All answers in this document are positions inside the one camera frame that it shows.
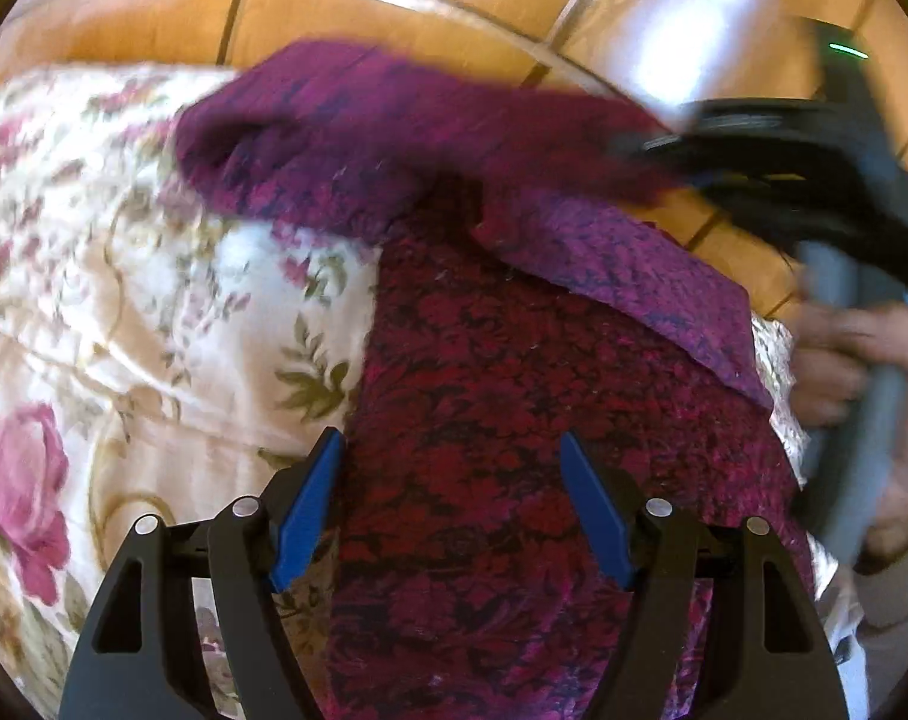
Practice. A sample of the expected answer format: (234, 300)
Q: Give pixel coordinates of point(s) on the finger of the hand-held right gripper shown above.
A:
(664, 154)

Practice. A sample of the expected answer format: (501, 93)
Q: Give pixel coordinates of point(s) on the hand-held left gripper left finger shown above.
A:
(308, 514)

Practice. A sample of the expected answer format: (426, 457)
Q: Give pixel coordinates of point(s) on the person's right hand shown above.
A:
(829, 360)

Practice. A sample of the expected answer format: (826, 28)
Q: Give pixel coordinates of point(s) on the wooden panel headboard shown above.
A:
(424, 7)

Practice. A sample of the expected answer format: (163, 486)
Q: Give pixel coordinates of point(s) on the floral bedspread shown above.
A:
(124, 277)

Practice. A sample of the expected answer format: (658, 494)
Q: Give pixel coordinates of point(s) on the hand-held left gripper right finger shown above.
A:
(598, 514)

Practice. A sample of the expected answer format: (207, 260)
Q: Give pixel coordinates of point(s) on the maroon knit sweater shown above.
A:
(514, 390)

